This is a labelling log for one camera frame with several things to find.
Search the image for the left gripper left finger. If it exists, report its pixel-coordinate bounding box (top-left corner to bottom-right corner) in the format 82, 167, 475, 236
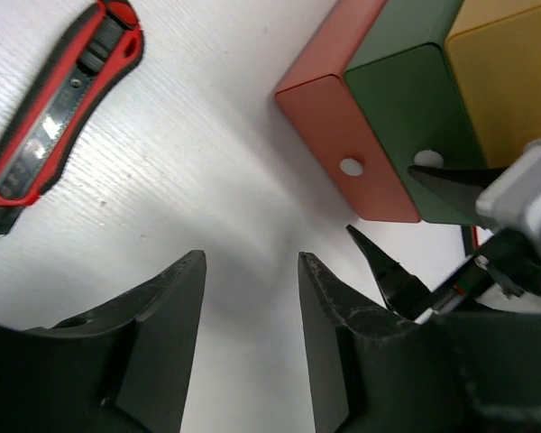
0, 250, 206, 432

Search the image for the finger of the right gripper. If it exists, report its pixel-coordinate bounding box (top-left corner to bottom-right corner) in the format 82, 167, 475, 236
408, 165, 507, 226
346, 225, 431, 320

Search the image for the red utility knife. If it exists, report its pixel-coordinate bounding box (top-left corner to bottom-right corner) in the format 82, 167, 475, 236
460, 226, 480, 256
0, 1, 144, 236

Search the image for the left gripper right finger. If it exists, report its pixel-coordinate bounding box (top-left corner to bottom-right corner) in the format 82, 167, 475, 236
298, 253, 541, 432

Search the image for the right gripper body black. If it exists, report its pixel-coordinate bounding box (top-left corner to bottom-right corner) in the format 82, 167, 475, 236
414, 229, 541, 316

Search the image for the red bottom drawer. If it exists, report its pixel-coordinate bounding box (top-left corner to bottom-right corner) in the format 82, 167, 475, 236
274, 0, 421, 223

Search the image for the yellow drawer cabinet shell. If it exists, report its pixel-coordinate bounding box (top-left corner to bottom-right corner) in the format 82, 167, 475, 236
445, 1, 541, 167

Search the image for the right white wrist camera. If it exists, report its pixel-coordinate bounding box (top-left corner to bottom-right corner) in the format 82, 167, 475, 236
475, 139, 541, 255

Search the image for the red utility knife left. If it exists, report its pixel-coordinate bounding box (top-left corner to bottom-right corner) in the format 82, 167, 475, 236
0, 1, 144, 236

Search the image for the red utility knife centre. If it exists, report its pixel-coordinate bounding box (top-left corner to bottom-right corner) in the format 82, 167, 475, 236
460, 226, 480, 256

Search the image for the green drawer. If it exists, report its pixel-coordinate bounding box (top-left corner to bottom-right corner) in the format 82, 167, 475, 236
344, 0, 487, 225

